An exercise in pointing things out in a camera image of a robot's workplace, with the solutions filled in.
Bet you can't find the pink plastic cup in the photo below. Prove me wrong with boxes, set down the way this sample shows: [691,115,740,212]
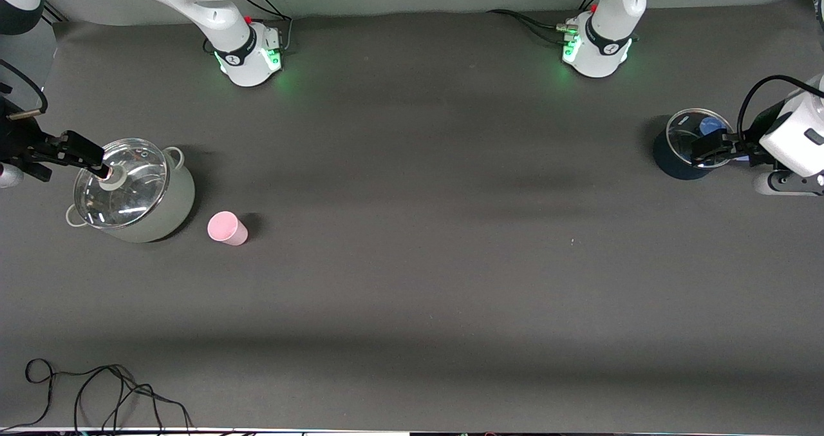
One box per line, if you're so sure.
[207,211,249,247]

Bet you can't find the glass lid with blue knob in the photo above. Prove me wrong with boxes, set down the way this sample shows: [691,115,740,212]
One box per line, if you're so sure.
[666,108,735,168]

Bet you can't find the dark blue saucepan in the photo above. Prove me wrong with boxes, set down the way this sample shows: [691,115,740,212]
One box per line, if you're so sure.
[653,108,738,180]

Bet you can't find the glass lid with steel knob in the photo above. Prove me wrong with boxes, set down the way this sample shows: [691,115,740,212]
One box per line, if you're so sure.
[73,138,169,230]

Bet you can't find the pale green stockpot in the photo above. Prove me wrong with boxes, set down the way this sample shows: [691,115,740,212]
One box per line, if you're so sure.
[65,138,196,243]

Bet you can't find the black left arm base cable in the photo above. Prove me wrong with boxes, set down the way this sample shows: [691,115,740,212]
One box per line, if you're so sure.
[486,9,577,44]

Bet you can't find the black arm base cable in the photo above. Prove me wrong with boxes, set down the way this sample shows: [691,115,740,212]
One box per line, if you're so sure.
[486,9,577,44]
[203,0,295,55]

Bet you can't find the thin black loose cable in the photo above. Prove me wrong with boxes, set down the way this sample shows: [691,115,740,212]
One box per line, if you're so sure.
[0,359,194,434]

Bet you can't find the black right arm base cable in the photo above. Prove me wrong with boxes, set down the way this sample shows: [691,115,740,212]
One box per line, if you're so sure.
[203,0,295,55]

